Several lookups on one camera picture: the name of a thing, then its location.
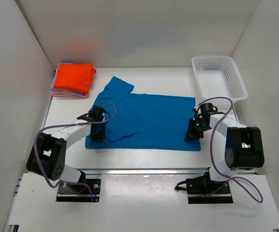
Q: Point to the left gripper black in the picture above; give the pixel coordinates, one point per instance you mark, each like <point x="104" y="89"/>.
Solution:
<point x="100" y="138"/>

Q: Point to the blue t shirt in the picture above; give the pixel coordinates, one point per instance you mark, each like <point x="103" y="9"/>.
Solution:
<point x="144" y="121"/>

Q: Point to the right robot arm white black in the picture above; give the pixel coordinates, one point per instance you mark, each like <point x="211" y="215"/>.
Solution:
<point x="243" y="147"/>

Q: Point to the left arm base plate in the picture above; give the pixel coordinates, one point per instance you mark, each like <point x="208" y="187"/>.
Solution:
<point x="80" y="194"/>

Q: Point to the white plastic basket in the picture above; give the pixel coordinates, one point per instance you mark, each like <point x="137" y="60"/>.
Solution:
<point x="218" y="76"/>

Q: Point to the folded orange t shirt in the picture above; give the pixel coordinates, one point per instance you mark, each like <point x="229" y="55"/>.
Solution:
<point x="73" y="76"/>

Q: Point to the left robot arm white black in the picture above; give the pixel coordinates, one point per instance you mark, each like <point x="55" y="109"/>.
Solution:
<point x="52" y="147"/>

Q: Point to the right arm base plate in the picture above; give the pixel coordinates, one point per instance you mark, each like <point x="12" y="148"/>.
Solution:
<point x="202" y="190"/>

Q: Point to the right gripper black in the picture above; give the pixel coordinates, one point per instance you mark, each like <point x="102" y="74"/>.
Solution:
<point x="191" y="135"/>

